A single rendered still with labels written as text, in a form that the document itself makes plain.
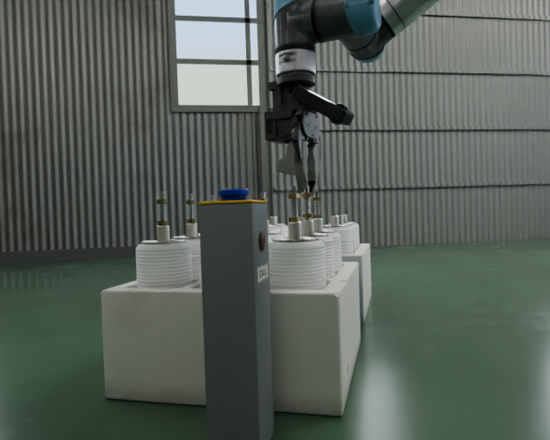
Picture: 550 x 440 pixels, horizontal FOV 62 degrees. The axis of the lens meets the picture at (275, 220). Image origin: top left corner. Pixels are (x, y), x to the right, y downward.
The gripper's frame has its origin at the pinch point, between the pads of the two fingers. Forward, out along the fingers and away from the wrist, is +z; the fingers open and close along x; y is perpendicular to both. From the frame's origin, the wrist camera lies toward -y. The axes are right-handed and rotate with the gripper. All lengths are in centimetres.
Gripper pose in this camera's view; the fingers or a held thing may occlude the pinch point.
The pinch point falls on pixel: (309, 184)
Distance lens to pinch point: 86.5
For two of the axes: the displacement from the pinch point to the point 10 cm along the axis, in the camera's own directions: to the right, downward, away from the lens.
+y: -8.7, 0.2, 5.0
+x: -5.0, 0.3, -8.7
